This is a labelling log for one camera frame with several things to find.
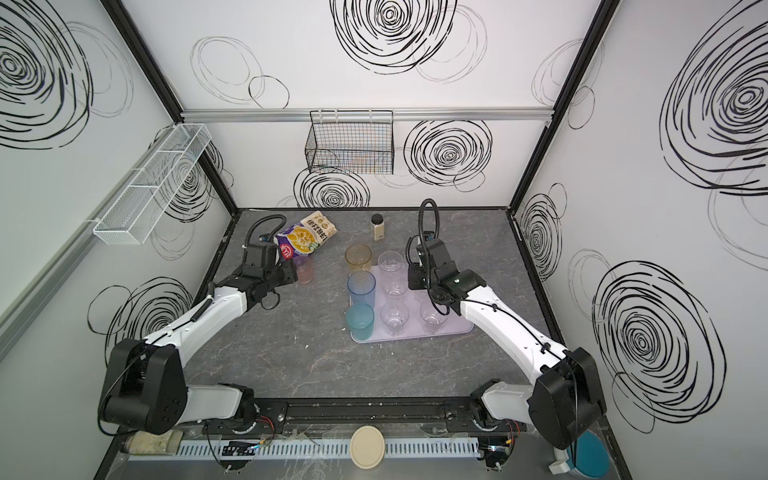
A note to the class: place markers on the yellow drinking glass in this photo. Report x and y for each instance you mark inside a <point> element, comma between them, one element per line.
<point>358,257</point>

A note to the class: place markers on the blue drinking glass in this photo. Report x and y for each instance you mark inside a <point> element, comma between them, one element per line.
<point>361,287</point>

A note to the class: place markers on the clear glass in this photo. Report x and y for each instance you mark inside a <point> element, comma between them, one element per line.
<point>395,285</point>
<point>394,315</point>
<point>390,261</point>

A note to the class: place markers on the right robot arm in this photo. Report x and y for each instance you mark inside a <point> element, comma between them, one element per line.
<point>563,397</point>

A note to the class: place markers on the spice bottle black cap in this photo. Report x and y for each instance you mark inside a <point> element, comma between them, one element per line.
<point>378,227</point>

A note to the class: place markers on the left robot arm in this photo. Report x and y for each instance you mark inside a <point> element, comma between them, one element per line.
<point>145,389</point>

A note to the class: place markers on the teal drinking glass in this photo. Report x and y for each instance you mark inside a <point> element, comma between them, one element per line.
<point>360,321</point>

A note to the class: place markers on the pink drinking glass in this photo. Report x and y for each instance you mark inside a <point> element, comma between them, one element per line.
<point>304,269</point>

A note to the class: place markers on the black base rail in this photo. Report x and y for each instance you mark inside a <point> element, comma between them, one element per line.
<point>452,414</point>

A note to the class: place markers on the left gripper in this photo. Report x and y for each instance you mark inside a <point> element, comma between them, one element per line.
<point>288,273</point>

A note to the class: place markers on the black wire basket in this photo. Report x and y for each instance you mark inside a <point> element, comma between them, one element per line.
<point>356,141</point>

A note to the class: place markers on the lilac plastic tray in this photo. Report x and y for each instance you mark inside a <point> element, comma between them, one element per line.
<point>455,324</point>

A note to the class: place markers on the white slotted cable duct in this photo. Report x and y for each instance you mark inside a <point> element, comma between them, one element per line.
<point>308,449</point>

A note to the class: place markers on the white mesh wall shelf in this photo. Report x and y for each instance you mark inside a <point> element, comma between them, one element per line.
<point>167,183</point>

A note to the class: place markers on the beige round lid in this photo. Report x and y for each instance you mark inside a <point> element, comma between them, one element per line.
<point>367,447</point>

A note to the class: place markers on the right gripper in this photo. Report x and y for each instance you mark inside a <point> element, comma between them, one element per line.
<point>417,275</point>

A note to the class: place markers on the colourful snack bag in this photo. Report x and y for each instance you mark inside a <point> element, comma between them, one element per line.
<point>305,237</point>

